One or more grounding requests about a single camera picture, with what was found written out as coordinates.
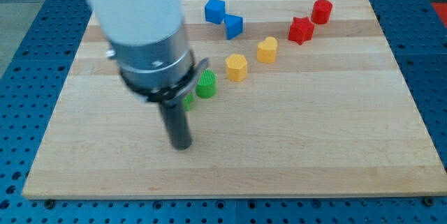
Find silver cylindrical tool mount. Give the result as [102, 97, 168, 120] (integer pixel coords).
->
[109, 22, 210, 107]

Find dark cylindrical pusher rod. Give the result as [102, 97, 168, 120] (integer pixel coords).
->
[159, 103, 192, 150]

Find green star block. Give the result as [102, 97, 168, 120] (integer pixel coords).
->
[183, 93, 194, 112]

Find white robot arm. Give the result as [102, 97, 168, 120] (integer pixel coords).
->
[87, 0, 209, 150]

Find green circle block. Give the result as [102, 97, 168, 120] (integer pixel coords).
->
[196, 69, 217, 98]

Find red star block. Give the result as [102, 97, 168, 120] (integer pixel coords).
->
[288, 17, 314, 45]

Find yellow hexagon block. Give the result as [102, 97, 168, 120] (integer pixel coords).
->
[225, 54, 248, 82]

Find blue cube block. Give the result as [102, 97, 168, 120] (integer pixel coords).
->
[205, 0, 226, 24]

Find blue triangle block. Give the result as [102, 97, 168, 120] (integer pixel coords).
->
[224, 14, 244, 40]

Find yellow heart block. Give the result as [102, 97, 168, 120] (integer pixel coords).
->
[256, 36, 278, 64]

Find wooden board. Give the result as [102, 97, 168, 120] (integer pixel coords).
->
[22, 0, 446, 200]

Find red cylinder block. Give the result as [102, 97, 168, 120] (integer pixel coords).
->
[311, 0, 332, 24]

